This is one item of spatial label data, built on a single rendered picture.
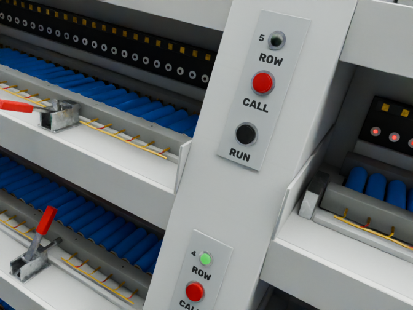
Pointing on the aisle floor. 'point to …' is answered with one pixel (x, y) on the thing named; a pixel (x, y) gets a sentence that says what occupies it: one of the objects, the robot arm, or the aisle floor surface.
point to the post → (243, 176)
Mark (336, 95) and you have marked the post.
